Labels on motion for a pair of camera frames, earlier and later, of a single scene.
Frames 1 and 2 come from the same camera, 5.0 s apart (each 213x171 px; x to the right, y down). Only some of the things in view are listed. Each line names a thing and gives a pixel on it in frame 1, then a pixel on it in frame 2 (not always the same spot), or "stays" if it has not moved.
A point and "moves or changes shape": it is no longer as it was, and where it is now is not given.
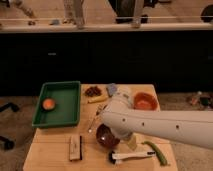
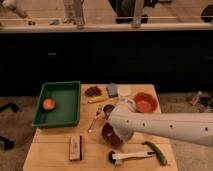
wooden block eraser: (76, 147) stays
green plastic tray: (67, 99) stays
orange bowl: (145, 101) stays
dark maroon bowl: (105, 136) moves or changes shape
